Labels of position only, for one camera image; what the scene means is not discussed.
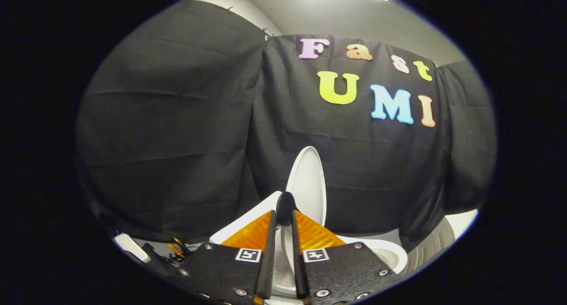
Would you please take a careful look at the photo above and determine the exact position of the white toilet lid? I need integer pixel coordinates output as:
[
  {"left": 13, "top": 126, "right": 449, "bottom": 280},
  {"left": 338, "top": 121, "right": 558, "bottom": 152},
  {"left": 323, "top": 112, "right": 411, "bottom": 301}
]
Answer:
[{"left": 276, "top": 146, "right": 327, "bottom": 228}]

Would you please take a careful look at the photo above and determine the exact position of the white toilet body with tank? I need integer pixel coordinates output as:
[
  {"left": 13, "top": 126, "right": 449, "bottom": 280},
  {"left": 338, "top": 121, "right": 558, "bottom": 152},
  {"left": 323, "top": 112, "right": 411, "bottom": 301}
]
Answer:
[{"left": 209, "top": 191, "right": 408, "bottom": 305}]

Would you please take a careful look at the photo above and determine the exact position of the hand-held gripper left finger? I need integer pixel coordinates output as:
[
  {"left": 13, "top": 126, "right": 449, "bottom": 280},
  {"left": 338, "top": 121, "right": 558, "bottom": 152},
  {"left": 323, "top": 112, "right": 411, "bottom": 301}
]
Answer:
[{"left": 171, "top": 210, "right": 277, "bottom": 305}]

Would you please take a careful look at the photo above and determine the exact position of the black backdrop cloth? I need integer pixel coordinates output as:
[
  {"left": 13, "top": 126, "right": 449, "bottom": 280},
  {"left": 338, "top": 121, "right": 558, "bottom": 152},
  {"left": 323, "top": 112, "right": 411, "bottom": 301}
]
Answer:
[{"left": 75, "top": 0, "right": 497, "bottom": 252}]

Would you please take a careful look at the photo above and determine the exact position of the white plastic object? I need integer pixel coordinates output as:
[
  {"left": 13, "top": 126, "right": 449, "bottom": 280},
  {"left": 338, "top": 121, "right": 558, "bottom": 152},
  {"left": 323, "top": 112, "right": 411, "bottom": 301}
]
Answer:
[{"left": 113, "top": 233, "right": 151, "bottom": 264}]

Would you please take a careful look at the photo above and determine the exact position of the white panelled cabinet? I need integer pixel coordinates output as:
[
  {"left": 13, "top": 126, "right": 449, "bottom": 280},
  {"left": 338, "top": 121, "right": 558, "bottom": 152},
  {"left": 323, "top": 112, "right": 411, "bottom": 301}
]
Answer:
[{"left": 401, "top": 209, "right": 480, "bottom": 279}]

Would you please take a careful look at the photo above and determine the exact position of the orange and black cable bundle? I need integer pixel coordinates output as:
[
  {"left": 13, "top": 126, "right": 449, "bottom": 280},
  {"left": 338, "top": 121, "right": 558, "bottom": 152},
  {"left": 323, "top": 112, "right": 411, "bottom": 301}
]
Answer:
[{"left": 151, "top": 236, "right": 193, "bottom": 266}]

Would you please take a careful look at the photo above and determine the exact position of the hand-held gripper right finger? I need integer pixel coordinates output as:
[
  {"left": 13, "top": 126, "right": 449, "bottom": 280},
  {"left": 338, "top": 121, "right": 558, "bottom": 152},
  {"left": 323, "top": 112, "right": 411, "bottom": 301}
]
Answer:
[{"left": 291, "top": 210, "right": 401, "bottom": 305}]

